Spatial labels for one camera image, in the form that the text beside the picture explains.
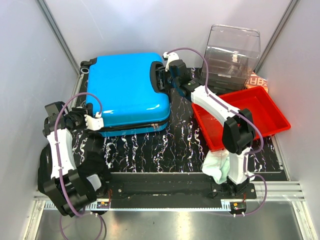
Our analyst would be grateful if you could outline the red plastic tray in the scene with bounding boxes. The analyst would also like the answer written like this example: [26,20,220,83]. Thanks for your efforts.
[191,86,291,152]

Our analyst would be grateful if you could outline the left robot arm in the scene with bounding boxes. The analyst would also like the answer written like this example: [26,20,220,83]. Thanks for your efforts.
[43,101,108,217]

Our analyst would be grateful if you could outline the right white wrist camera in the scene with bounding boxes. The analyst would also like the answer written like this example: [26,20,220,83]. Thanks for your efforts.
[162,51,180,67]

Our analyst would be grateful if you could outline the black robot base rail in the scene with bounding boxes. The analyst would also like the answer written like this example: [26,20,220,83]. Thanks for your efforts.
[107,172,257,211]

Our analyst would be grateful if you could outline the silver zipper pull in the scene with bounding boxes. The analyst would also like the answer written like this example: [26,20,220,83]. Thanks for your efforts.
[153,123,160,131]

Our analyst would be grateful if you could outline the clear plastic drawer organizer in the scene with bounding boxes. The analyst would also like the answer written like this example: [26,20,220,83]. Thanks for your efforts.
[200,24,261,95]

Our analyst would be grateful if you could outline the black cloth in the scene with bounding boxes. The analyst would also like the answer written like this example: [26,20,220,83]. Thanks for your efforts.
[37,143,112,198]

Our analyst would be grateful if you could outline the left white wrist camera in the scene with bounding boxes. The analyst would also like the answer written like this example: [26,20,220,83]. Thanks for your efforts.
[84,112,104,131]

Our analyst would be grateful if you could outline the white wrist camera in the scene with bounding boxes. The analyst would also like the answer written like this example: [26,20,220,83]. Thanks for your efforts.
[84,112,104,131]
[162,51,180,67]

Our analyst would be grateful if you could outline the orange white printed bag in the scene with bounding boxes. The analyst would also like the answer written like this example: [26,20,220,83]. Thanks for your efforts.
[245,71,269,93]

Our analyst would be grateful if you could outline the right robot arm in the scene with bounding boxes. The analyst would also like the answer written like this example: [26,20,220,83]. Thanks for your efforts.
[150,59,256,199]

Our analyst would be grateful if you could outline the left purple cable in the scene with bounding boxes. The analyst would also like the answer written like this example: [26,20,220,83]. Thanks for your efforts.
[53,92,107,240]

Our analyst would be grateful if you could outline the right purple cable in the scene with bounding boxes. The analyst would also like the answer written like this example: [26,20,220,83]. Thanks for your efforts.
[166,47,268,217]

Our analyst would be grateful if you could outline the purple cable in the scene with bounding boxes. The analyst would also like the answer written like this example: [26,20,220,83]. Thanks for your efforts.
[53,92,107,240]
[166,47,268,217]

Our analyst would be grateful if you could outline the white mint cloth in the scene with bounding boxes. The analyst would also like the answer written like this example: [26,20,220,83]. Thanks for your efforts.
[201,149,230,185]

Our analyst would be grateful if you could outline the blue hard-shell suitcase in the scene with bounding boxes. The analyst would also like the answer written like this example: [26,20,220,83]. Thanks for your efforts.
[80,52,171,137]

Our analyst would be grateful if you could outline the black marble pattern mat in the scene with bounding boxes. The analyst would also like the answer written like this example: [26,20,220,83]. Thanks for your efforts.
[72,66,288,181]

